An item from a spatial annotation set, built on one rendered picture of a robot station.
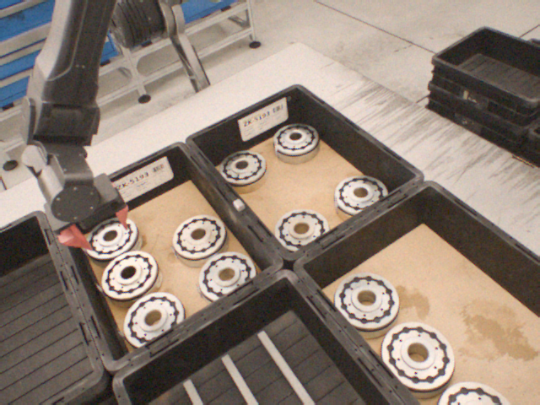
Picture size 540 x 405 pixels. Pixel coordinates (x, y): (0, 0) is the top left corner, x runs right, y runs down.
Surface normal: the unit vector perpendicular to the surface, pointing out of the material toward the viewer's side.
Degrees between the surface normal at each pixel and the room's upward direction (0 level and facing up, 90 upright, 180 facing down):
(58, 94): 102
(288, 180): 0
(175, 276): 0
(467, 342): 0
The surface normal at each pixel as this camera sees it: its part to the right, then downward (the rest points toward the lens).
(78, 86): 0.49, 0.73
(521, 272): -0.84, 0.47
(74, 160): 0.39, -0.77
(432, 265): -0.13, -0.66
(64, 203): 0.58, 0.57
